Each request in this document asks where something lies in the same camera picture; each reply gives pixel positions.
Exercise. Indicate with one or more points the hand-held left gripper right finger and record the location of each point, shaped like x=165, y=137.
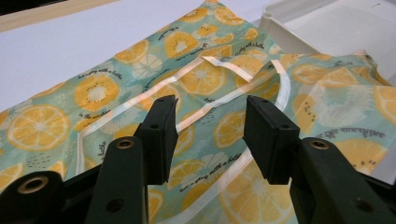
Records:
x=271, y=140

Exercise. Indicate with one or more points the white plastic tray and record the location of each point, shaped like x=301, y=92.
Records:
x=336, y=28

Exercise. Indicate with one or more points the lemon print fabric bag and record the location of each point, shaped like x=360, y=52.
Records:
x=96, y=93

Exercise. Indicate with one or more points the white table sheet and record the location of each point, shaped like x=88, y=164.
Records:
x=62, y=46

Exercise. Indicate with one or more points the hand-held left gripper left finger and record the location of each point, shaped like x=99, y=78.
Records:
x=155, y=140

